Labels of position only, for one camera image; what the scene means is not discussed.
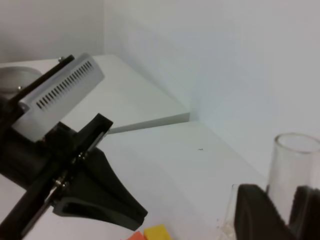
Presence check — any clear glass test tube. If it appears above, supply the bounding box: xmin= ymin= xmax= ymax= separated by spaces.
xmin=220 ymin=133 xmax=320 ymax=240

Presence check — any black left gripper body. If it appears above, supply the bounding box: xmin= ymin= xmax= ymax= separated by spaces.
xmin=0 ymin=55 xmax=113 ymax=238

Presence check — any yellow foam cube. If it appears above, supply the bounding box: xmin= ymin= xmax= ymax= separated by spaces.
xmin=143 ymin=224 xmax=173 ymax=240

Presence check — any orange foam cube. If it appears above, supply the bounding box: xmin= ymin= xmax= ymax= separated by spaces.
xmin=126 ymin=231 xmax=147 ymax=240

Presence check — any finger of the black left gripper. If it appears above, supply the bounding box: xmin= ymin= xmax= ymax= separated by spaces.
xmin=53 ymin=148 xmax=148 ymax=231

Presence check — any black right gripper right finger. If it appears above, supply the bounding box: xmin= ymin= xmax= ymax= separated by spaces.
xmin=289 ymin=185 xmax=320 ymax=240

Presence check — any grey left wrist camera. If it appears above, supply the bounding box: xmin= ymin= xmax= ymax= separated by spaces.
xmin=12 ymin=53 xmax=104 ymax=142

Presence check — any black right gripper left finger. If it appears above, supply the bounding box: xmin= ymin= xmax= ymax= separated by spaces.
xmin=234 ymin=184 xmax=296 ymax=240

